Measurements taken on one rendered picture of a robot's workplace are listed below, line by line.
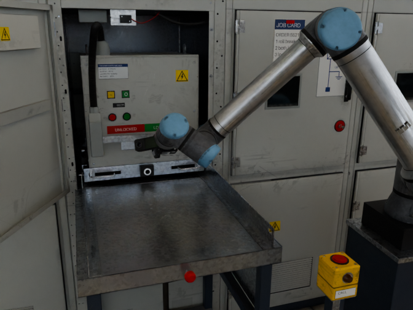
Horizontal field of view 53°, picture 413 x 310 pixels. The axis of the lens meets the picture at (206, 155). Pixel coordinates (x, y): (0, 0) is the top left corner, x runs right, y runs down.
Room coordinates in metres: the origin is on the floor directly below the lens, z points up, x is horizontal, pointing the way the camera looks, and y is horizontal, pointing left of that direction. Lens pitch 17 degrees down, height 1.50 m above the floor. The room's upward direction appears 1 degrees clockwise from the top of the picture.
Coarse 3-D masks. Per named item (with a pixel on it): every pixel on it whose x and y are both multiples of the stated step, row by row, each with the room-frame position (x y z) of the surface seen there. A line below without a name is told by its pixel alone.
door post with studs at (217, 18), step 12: (216, 0) 1.80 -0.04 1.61; (216, 12) 1.80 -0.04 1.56; (216, 24) 1.80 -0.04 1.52; (216, 36) 1.80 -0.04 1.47; (216, 48) 1.80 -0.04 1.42; (216, 60) 1.80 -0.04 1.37; (216, 72) 1.80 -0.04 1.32; (216, 84) 1.80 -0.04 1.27; (216, 96) 1.80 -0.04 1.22; (216, 108) 1.80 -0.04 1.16; (216, 156) 1.80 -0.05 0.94; (216, 168) 1.80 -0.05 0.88; (216, 276) 1.80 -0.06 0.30; (216, 288) 1.80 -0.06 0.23; (216, 300) 1.80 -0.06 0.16
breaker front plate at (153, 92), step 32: (96, 64) 1.69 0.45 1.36; (128, 64) 1.73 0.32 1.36; (160, 64) 1.77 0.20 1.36; (192, 64) 1.81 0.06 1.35; (96, 96) 1.68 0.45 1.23; (160, 96) 1.77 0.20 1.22; (192, 96) 1.81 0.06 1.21; (96, 160) 1.68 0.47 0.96; (128, 160) 1.72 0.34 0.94; (160, 160) 1.76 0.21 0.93
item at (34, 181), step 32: (0, 0) 1.32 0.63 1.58; (0, 32) 1.30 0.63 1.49; (32, 32) 1.46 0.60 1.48; (0, 64) 1.32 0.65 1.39; (32, 64) 1.49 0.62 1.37; (0, 96) 1.30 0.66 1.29; (32, 96) 1.47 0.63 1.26; (0, 128) 1.28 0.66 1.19; (32, 128) 1.44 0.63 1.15; (0, 160) 1.26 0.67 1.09; (32, 160) 1.42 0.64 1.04; (64, 160) 1.58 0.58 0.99; (0, 192) 1.24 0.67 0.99; (32, 192) 1.40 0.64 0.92; (64, 192) 1.56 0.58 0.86; (0, 224) 1.22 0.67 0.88
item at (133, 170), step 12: (84, 168) 1.66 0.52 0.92; (96, 168) 1.67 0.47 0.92; (108, 168) 1.68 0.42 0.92; (120, 168) 1.70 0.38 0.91; (132, 168) 1.71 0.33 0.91; (156, 168) 1.74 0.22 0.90; (168, 168) 1.76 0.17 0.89; (180, 168) 1.78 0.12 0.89; (84, 180) 1.65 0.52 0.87; (96, 180) 1.67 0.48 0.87
